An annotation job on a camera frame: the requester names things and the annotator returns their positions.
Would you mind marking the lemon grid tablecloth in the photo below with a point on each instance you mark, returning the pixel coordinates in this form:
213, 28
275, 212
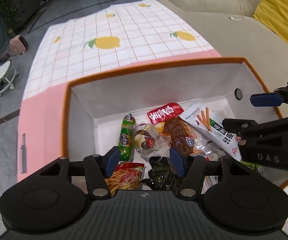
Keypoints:
117, 36

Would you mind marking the dark candy clear wrapper pack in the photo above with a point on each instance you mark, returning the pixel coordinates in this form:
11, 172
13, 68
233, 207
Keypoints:
146, 139

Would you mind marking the pink small heater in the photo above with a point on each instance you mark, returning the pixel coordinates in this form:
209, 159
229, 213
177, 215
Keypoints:
18, 45

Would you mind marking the green peas snack bag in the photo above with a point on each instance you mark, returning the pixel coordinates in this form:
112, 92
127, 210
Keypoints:
256, 168

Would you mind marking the green sausage stick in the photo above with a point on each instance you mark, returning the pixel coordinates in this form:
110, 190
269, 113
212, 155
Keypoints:
125, 138

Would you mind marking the orange spicy strips bag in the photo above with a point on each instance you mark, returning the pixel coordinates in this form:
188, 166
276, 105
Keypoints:
127, 176

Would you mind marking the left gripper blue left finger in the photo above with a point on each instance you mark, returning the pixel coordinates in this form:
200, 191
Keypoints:
98, 168

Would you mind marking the beige sofa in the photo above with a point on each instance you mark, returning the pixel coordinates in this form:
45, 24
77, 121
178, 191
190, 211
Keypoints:
229, 27

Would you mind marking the red duck meat vacuum pack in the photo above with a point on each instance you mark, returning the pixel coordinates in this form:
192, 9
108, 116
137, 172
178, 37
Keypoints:
167, 120

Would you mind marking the yogurt hawthorn balls clear pack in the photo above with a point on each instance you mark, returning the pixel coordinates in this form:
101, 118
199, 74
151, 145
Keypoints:
211, 152

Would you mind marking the white breadstick snack bag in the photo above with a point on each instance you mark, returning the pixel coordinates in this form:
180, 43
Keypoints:
209, 123

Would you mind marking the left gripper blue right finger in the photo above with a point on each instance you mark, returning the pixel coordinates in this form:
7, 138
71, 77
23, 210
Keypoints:
191, 169

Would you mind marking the white round stool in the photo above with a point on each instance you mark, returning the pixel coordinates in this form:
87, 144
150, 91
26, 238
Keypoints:
7, 76

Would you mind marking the black yellow snack bag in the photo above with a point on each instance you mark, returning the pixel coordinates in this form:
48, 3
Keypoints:
161, 176

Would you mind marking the orange cardboard box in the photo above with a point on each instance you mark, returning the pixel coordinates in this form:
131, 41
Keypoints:
95, 105

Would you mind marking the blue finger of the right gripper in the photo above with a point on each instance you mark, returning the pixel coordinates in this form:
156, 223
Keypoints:
272, 99
272, 133

